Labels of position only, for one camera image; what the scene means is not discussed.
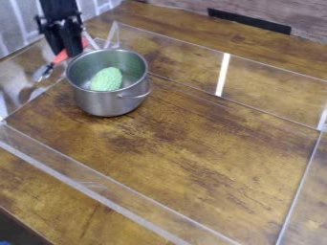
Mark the clear acrylic corner bracket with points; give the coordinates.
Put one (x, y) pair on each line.
(111, 43)

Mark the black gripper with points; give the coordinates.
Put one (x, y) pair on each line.
(61, 25)

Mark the black strip on table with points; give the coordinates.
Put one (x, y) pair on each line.
(250, 21)

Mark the green bumpy toy gourd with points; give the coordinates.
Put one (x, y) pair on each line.
(107, 80)

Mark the stainless steel pot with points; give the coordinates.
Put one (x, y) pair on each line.
(117, 102)

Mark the clear acrylic tray enclosure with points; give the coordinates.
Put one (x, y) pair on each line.
(217, 163)

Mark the pink handled metal spoon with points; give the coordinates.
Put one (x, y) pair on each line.
(46, 69)

